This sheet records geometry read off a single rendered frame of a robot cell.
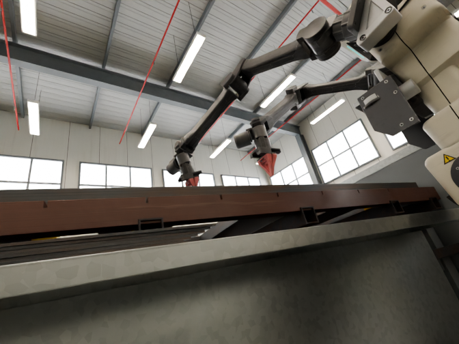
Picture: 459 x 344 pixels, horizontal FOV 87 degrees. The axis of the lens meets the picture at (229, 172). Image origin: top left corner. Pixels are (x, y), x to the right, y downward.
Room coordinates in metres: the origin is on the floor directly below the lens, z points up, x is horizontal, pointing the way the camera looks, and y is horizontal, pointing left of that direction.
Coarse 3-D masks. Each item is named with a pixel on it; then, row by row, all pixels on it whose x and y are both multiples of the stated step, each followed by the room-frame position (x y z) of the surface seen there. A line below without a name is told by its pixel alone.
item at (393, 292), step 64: (320, 256) 0.66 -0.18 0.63; (384, 256) 0.78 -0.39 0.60; (0, 320) 0.35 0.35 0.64; (64, 320) 0.39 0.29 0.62; (128, 320) 0.43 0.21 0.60; (192, 320) 0.49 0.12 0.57; (256, 320) 0.55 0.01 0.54; (320, 320) 0.63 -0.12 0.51; (384, 320) 0.72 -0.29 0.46; (448, 320) 0.85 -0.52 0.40
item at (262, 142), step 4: (256, 140) 0.79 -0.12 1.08; (260, 140) 0.78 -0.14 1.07; (264, 140) 0.78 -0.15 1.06; (268, 140) 0.79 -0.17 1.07; (256, 144) 0.79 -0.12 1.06; (260, 144) 0.78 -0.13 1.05; (264, 144) 0.78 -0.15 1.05; (268, 144) 0.78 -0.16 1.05; (256, 148) 0.76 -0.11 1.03; (268, 148) 0.77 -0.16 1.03; (272, 148) 0.78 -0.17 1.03; (276, 148) 0.79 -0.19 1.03; (256, 152) 0.77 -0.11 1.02; (276, 152) 0.80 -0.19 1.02; (280, 152) 0.81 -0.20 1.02; (252, 156) 0.79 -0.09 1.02; (256, 156) 0.81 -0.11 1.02; (260, 156) 0.81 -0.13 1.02
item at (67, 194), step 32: (0, 192) 0.40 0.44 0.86; (32, 192) 0.42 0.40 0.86; (64, 192) 0.45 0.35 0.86; (96, 192) 0.48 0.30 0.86; (128, 192) 0.51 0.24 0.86; (160, 192) 0.55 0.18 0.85; (192, 192) 0.59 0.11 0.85; (224, 192) 0.64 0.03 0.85; (256, 192) 0.69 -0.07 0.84; (224, 224) 0.99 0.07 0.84; (256, 224) 1.01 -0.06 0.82; (320, 224) 1.58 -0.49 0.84
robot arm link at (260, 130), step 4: (252, 128) 0.79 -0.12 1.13; (256, 128) 0.78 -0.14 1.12; (260, 128) 0.78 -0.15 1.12; (264, 128) 0.79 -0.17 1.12; (248, 132) 0.80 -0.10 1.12; (252, 132) 0.80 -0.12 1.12; (256, 132) 0.78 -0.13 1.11; (260, 132) 0.78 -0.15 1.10; (264, 132) 0.78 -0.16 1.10; (256, 136) 0.78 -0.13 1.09; (260, 136) 0.78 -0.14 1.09; (264, 136) 0.78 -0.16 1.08; (252, 140) 0.83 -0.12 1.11
